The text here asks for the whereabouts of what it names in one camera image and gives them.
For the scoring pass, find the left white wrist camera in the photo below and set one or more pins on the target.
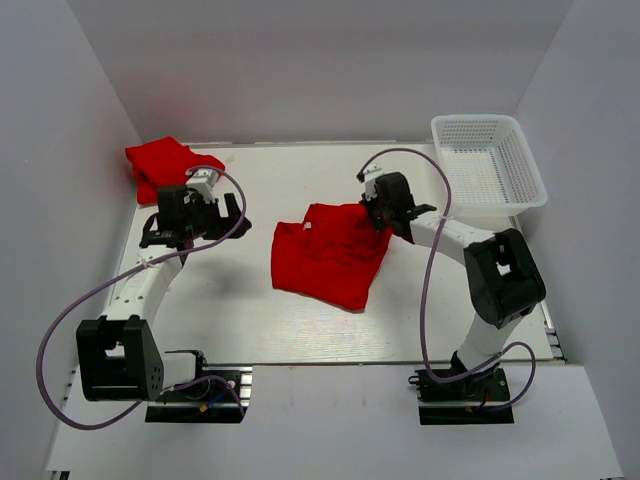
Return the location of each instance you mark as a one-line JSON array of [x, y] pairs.
[[202, 180]]

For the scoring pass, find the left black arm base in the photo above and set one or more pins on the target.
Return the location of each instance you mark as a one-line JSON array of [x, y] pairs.
[[196, 391]]

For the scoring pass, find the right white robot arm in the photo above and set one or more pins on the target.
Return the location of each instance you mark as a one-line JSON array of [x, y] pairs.
[[504, 282]]

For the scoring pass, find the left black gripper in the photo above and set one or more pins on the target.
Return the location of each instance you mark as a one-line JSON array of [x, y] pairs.
[[234, 226]]

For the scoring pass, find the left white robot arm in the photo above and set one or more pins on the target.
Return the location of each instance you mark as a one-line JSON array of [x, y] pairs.
[[118, 356]]

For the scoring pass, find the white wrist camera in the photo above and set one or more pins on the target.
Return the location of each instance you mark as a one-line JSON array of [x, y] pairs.
[[367, 177], [202, 180]]

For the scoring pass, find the white plastic basket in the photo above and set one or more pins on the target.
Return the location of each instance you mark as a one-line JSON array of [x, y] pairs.
[[489, 165]]

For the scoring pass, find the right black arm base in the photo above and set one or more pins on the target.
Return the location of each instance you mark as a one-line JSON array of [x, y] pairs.
[[472, 401]]

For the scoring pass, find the folded red t shirt stack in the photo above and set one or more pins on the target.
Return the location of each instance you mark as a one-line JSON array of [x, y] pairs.
[[163, 162]]

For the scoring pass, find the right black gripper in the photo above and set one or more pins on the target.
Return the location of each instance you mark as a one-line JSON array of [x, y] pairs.
[[378, 225]]

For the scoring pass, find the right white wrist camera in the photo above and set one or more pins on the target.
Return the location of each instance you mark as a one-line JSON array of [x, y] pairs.
[[367, 177]]

